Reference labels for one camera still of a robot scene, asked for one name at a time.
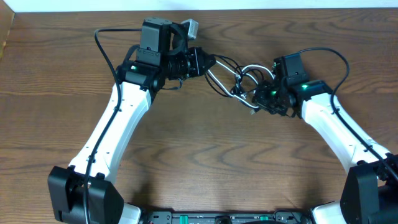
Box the black USB cable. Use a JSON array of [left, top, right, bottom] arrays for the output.
[[203, 54, 265, 108]]

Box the white USB cable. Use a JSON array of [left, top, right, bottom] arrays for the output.
[[206, 60, 276, 116]]

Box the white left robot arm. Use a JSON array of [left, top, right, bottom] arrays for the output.
[[48, 17, 215, 223]]

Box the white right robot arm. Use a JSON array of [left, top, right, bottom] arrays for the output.
[[252, 53, 397, 223]]

